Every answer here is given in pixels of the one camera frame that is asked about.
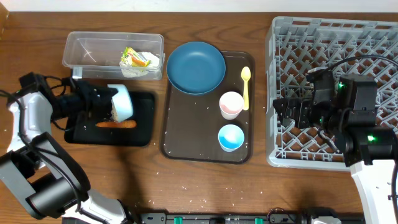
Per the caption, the light blue bowl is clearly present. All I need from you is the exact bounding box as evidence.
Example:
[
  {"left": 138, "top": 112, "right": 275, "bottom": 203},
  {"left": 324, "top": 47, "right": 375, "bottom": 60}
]
[{"left": 108, "top": 84, "right": 134, "bottom": 123}]

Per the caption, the white rice pile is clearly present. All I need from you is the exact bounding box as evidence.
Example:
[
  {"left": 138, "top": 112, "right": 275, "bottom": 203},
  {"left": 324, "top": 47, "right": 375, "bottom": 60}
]
[{"left": 111, "top": 104, "right": 118, "bottom": 123}]

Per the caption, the dark brown serving tray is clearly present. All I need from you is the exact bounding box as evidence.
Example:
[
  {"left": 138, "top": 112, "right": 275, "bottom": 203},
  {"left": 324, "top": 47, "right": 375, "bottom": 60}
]
[{"left": 160, "top": 51, "right": 255, "bottom": 164}]

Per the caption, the black rectangular tray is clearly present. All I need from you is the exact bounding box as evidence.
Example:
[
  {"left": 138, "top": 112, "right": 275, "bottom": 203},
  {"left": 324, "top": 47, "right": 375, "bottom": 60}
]
[{"left": 64, "top": 91, "right": 155, "bottom": 146}]

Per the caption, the grey dishwasher rack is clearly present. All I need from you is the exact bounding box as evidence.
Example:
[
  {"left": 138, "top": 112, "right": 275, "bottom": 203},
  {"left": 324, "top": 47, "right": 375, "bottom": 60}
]
[{"left": 265, "top": 16, "right": 397, "bottom": 171}]

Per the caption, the dark blue plate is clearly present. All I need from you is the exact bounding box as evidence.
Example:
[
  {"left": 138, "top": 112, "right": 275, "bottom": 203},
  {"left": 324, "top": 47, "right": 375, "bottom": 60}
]
[{"left": 166, "top": 42, "right": 226, "bottom": 95}]

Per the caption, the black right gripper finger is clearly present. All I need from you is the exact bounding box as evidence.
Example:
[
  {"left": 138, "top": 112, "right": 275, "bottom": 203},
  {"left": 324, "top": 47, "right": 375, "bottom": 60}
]
[
  {"left": 272, "top": 98, "right": 299, "bottom": 111},
  {"left": 277, "top": 112, "right": 297, "bottom": 126}
]

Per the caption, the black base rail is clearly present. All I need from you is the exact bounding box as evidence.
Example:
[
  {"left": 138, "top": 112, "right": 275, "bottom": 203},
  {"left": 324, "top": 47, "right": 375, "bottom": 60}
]
[{"left": 122, "top": 207, "right": 366, "bottom": 224}]

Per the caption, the pink plastic cup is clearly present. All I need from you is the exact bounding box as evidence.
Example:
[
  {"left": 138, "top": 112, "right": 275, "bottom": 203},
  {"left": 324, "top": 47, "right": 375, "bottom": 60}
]
[{"left": 219, "top": 91, "right": 244, "bottom": 120}]

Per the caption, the white paper napkin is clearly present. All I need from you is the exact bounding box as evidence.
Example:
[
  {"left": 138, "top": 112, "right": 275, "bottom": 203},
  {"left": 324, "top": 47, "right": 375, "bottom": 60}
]
[{"left": 119, "top": 52, "right": 160, "bottom": 78}]

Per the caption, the yellow plastic spoon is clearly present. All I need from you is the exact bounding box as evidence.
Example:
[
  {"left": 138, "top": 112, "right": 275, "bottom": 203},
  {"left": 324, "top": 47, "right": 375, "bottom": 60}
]
[{"left": 241, "top": 67, "right": 251, "bottom": 111}]

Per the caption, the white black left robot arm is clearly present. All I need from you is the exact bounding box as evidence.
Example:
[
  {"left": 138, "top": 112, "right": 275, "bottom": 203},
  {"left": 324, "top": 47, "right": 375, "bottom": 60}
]
[{"left": 1, "top": 73, "right": 141, "bottom": 223}]

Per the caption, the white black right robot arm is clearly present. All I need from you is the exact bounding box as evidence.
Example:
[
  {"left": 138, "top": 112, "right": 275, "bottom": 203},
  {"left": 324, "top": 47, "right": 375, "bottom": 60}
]
[{"left": 272, "top": 74, "right": 397, "bottom": 223}]

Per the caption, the clear plastic bin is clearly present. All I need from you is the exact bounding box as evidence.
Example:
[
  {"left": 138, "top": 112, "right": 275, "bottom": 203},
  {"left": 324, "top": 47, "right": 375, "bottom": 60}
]
[{"left": 62, "top": 31, "right": 165, "bottom": 80}]

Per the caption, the blue plastic cup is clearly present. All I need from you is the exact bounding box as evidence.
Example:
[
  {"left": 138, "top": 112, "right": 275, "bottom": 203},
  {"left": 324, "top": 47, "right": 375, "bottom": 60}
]
[{"left": 218, "top": 124, "right": 245, "bottom": 152}]

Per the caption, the green yellow snack wrapper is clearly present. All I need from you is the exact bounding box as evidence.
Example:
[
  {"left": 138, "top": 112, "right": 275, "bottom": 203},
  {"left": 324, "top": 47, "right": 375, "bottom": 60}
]
[{"left": 121, "top": 47, "right": 150, "bottom": 67}]

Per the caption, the orange carrot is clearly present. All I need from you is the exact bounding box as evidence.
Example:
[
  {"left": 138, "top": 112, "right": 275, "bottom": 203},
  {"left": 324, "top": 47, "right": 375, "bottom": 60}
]
[{"left": 96, "top": 120, "right": 137, "bottom": 129}]

